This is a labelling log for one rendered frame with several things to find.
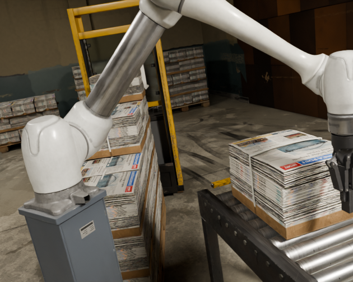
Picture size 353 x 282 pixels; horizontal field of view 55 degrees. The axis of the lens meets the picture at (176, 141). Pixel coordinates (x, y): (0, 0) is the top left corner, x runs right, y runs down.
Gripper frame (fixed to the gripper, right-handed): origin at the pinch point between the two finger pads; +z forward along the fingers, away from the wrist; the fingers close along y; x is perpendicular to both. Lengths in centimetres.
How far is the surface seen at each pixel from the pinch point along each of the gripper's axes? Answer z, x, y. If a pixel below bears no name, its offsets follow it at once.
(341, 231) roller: 13.6, -4.8, -2.2
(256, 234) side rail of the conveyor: 13.4, -17.2, 20.3
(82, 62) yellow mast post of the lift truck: -46, -250, 47
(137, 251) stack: 42, -74, 53
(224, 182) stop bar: 12, -58, 11
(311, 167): -8.7, -8.4, 5.0
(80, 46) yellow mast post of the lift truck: -60, -250, 45
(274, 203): 2.4, -13.6, 15.0
